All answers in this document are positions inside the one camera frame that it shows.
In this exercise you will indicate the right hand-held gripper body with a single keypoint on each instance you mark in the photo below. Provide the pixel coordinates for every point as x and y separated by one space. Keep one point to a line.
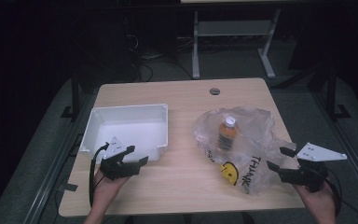
310 174

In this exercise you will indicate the black tape piece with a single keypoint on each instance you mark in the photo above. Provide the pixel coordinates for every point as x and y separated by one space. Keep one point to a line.
70 187

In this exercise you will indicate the clear printed plastic bag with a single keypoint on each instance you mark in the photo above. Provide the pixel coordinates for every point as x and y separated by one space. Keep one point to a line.
254 137

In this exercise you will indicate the person's left hand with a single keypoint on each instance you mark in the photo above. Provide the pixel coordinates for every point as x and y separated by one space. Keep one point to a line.
105 188

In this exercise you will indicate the person's right hand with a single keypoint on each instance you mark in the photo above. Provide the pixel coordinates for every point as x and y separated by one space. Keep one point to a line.
320 202

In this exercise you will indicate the black metal stand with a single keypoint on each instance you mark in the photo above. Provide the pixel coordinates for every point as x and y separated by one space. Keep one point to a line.
75 99
332 93

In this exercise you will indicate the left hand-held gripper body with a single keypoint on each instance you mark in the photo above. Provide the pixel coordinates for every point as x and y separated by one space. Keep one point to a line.
118 168

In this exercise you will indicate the grey round table grommet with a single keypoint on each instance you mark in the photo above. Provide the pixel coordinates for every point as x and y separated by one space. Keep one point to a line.
214 91

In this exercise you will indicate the white metal table frame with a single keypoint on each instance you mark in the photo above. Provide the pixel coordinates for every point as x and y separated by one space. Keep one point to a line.
230 28

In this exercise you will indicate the white plastic tray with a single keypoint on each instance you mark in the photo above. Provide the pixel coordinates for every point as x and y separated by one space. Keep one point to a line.
130 124

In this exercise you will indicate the orange drink bottle white cap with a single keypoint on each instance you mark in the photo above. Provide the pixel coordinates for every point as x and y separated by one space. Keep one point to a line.
228 133

